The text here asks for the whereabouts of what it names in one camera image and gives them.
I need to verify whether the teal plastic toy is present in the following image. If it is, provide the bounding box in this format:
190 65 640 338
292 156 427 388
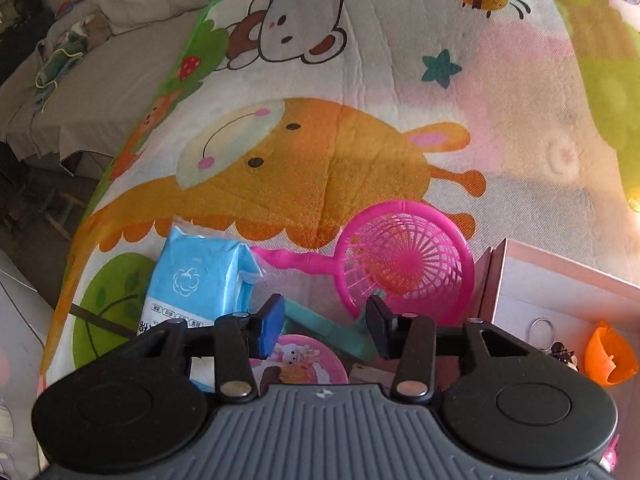
282 300 377 361

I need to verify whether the pink plastic strainer basket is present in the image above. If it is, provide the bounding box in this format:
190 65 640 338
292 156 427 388
250 200 476 328

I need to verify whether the orange plastic cup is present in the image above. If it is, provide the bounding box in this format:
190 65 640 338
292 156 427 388
582 321 634 387

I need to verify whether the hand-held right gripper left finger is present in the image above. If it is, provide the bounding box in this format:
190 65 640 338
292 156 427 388
120 294 287 402

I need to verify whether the keychain with dark charm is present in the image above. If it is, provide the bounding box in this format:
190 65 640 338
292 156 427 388
527 317 582 372

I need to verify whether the blue tissue packet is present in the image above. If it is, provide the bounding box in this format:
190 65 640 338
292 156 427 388
135 225 263 393

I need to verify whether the pink cartoon toy plate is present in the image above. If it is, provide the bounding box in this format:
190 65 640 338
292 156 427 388
249 334 351 387

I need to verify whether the beige covered sofa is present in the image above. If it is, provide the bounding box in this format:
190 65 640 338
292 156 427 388
0 0 217 162

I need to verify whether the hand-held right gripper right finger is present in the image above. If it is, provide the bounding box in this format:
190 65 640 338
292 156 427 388
366 296 531 404

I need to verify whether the cartoon printed play mat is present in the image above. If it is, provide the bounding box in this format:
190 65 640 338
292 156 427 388
37 0 640 480

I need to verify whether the green trimmed cloth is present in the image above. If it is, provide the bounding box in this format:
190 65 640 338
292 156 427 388
32 22 92 107

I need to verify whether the pink cardboard box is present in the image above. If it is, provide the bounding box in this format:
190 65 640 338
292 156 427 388
477 239 640 392

